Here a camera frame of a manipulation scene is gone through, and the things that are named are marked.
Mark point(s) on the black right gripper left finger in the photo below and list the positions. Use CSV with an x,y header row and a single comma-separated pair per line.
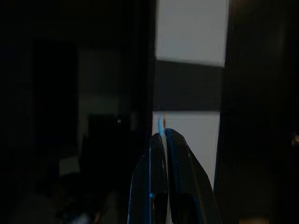
x,y
149,177

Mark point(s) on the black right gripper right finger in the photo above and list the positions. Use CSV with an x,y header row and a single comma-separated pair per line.
x,y
187,177

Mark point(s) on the thin light blue trash strip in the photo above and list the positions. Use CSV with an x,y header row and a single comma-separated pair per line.
x,y
161,127

